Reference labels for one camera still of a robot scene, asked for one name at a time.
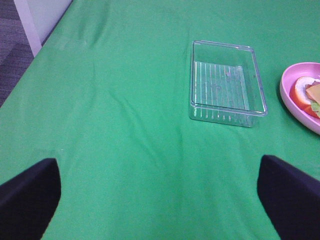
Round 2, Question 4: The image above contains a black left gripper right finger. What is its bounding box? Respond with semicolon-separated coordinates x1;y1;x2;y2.
257;155;320;240

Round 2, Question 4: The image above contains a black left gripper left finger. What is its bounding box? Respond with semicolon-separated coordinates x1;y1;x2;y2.
0;158;61;240

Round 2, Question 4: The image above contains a green lettuce leaf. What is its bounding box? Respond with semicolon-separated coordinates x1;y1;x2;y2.
310;100;320;118

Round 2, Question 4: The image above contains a toast bread slice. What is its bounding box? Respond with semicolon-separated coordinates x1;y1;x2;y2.
289;76;320;119

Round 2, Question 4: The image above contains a yellow cheese slice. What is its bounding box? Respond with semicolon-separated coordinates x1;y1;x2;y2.
305;81;320;104

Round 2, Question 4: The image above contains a pink round plate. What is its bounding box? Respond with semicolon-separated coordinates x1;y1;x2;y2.
279;62;320;135

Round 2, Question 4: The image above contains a left clear plastic tray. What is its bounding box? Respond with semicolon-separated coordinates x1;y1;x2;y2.
189;40;268;128

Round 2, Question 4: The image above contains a green tablecloth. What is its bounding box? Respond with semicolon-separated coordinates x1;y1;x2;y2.
0;0;320;240

